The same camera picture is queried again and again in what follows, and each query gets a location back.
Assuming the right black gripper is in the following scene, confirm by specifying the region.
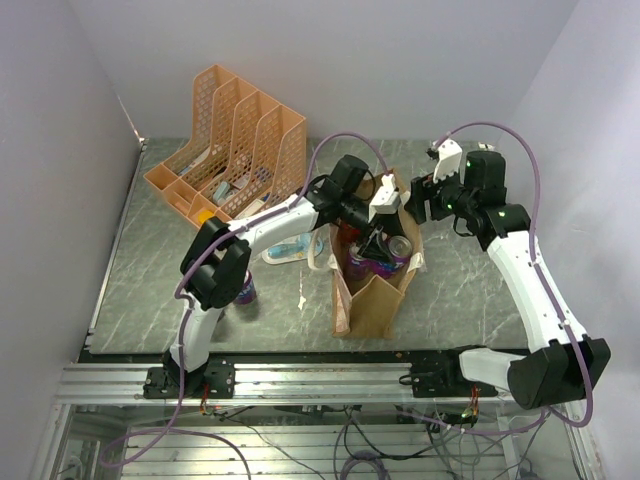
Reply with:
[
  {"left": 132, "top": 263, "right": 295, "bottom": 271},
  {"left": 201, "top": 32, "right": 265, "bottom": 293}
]
[{"left": 405, "top": 161, "right": 477, "bottom": 224}]

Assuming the red cola can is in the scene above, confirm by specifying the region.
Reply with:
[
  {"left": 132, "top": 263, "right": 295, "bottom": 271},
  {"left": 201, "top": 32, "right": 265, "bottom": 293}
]
[
  {"left": 387, "top": 235, "right": 413, "bottom": 263},
  {"left": 338, "top": 221, "right": 360, "bottom": 245}
]

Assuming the purple fanta can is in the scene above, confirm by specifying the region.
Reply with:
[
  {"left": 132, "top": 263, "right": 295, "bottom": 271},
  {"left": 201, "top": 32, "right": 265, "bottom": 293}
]
[
  {"left": 345, "top": 244, "right": 372, "bottom": 282},
  {"left": 369, "top": 256, "right": 408, "bottom": 279},
  {"left": 234, "top": 271, "right": 257, "bottom": 305}
]

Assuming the burlap canvas tote bag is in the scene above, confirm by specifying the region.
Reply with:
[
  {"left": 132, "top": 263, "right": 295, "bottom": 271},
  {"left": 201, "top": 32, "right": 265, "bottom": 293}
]
[{"left": 307, "top": 167, "right": 429, "bottom": 340}]

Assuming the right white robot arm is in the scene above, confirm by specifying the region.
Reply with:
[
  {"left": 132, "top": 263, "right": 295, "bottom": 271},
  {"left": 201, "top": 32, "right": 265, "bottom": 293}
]
[{"left": 405, "top": 141, "right": 611, "bottom": 409}]

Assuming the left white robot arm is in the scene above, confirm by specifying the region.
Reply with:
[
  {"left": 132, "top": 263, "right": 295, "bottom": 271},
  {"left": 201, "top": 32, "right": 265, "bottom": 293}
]
[{"left": 163, "top": 155, "right": 402, "bottom": 397}]

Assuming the blue correction tape package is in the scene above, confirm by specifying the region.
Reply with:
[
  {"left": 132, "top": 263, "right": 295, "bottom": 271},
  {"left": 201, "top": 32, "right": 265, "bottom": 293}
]
[{"left": 261, "top": 233, "right": 312, "bottom": 265}]

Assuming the orange plastic file organizer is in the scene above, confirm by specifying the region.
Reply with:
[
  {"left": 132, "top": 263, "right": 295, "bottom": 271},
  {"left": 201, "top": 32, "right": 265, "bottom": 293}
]
[{"left": 144, "top": 65, "right": 307, "bottom": 228}]

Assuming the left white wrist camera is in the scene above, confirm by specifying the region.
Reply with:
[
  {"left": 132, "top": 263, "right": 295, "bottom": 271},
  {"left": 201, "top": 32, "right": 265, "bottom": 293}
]
[{"left": 368, "top": 173, "right": 402, "bottom": 222}]

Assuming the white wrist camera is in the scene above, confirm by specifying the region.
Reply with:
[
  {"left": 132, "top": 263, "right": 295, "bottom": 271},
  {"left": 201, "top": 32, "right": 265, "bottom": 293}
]
[
  {"left": 427, "top": 139, "right": 463, "bottom": 184},
  {"left": 368, "top": 173, "right": 402, "bottom": 222}
]

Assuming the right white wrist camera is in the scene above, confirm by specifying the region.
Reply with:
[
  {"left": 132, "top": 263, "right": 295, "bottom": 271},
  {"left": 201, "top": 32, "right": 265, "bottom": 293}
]
[{"left": 427, "top": 139, "right": 463, "bottom": 184}]

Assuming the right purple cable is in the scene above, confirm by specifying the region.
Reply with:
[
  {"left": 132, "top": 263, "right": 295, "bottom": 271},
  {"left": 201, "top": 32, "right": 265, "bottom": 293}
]
[{"left": 434, "top": 120, "right": 596, "bottom": 436}]

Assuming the purple cable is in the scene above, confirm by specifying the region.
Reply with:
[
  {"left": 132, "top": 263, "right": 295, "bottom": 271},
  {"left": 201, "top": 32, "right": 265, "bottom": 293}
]
[
  {"left": 434, "top": 120, "right": 596, "bottom": 436},
  {"left": 99, "top": 131, "right": 394, "bottom": 471}
]

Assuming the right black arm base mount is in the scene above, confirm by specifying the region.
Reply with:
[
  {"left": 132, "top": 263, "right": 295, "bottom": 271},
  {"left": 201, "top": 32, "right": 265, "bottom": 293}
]
[{"left": 398, "top": 347, "right": 498, "bottom": 398}]

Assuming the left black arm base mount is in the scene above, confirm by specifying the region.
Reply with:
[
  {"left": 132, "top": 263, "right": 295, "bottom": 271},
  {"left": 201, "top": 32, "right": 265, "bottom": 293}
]
[{"left": 143, "top": 360, "right": 236, "bottom": 399}]

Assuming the aluminium frame rail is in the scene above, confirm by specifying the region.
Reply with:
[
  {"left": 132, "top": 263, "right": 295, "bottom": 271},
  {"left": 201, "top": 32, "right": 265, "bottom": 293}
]
[{"left": 54, "top": 359, "right": 581, "bottom": 405}]

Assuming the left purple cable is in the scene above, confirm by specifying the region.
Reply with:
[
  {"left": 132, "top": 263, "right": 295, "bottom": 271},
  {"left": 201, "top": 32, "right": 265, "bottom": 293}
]
[{"left": 99, "top": 131, "right": 394, "bottom": 471}]

